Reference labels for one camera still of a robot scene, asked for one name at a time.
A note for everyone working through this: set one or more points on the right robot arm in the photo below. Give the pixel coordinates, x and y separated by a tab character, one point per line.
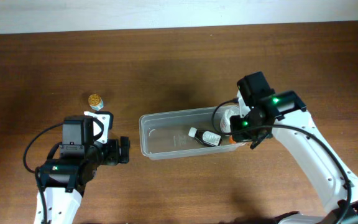
293	127

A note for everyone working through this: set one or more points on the orange white tube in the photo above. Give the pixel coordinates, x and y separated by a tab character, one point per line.
231	140

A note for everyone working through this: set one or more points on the clear plastic container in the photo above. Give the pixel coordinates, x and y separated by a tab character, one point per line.
165	135

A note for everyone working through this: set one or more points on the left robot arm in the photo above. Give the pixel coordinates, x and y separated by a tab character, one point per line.
62	179

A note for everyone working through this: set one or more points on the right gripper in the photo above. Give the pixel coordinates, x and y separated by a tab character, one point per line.
238	129

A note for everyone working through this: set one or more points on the dark brown syrup bottle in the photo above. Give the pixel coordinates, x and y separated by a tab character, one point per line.
205	137

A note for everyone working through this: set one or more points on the small jar gold lid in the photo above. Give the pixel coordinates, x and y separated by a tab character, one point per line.
95	102

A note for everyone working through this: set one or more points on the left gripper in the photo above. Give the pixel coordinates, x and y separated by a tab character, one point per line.
123	149

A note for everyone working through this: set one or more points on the white spray bottle clear cap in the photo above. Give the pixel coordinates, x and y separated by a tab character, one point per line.
225	124

